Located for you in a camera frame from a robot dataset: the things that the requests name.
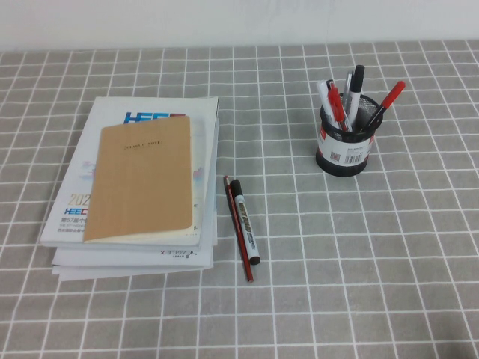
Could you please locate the red and black marker pen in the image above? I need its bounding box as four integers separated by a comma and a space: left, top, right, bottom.
359, 80, 407, 134

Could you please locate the black mesh pen holder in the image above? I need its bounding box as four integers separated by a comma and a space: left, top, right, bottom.
315, 93, 384, 176

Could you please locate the white pen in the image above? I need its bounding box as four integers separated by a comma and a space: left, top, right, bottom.
317, 80, 336, 123

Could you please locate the red gel pen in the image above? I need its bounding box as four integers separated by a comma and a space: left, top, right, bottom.
327, 85, 347, 130

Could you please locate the silver pen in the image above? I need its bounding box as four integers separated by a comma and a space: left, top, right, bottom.
343, 70, 355, 109

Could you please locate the whiteboard marker with black caps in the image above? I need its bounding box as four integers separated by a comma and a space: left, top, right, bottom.
229, 179, 262, 266

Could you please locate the white printed leaflet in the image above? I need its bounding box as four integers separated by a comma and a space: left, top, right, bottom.
189, 117, 209, 237

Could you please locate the dark red pencil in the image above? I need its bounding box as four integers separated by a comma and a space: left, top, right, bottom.
223, 174, 254, 283

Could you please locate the brown kraft notebook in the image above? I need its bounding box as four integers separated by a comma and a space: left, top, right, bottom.
82, 115, 194, 244

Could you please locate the white AgileX booklet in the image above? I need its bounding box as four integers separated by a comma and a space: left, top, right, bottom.
52, 239, 219, 269

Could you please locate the grey checkered tablecloth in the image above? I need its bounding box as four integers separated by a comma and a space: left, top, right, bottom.
0, 40, 479, 359

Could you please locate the white HEEC catalogue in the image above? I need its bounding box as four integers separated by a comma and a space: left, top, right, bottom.
39, 96, 219, 248

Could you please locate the white marker with black cap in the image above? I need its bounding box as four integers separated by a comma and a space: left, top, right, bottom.
347, 64, 366, 130

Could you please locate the plain white booklet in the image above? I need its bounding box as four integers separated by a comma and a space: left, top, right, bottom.
52, 263, 214, 282

